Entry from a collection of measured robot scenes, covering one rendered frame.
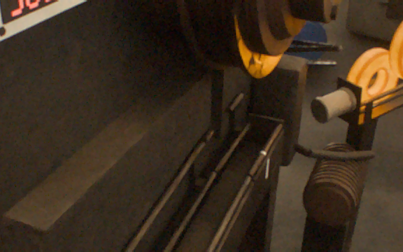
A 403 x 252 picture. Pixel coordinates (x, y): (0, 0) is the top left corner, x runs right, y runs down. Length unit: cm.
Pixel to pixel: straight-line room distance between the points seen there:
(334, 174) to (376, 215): 82
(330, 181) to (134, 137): 65
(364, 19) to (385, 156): 148
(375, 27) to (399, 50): 253
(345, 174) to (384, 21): 247
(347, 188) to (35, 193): 81
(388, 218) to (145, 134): 148
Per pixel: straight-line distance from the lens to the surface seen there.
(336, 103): 125
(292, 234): 192
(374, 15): 370
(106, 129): 73
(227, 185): 98
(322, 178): 128
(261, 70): 82
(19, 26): 53
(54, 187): 63
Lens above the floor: 123
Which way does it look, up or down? 29 degrees down
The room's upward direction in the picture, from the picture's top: 2 degrees clockwise
